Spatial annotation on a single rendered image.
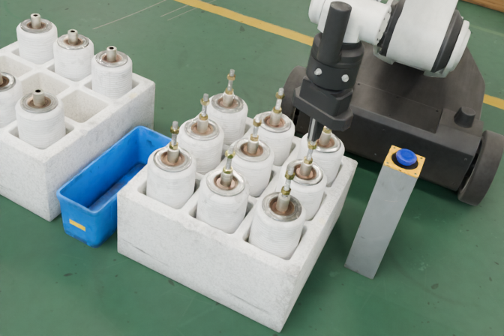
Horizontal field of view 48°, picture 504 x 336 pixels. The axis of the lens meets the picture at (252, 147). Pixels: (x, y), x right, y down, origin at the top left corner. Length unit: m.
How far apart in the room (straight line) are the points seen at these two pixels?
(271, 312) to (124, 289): 0.30
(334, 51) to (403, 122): 0.61
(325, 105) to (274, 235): 0.25
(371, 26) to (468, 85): 0.93
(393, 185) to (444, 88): 0.65
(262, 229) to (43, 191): 0.50
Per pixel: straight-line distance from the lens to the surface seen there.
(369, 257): 1.30
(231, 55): 1.98
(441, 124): 1.51
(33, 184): 1.31
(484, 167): 1.52
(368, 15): 0.93
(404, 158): 1.14
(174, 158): 1.11
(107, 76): 1.39
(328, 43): 0.91
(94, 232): 1.26
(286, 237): 1.06
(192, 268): 1.18
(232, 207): 1.07
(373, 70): 1.73
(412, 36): 1.29
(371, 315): 1.28
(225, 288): 1.17
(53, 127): 1.27
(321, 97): 1.01
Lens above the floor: 0.99
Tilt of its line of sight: 38 degrees down
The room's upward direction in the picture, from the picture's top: 11 degrees clockwise
